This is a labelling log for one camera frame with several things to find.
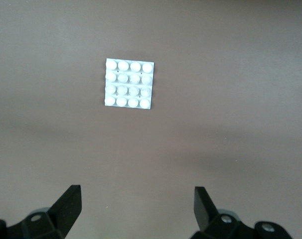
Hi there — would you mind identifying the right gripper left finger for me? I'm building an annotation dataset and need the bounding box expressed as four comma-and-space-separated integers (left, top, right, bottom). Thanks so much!
0, 184, 82, 239

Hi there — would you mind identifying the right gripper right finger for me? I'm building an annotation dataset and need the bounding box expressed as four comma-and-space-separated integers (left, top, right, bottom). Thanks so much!
190, 186, 294, 239

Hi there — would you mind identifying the white studded base plate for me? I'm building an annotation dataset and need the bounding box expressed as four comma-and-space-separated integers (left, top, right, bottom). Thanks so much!
102, 58, 155, 110

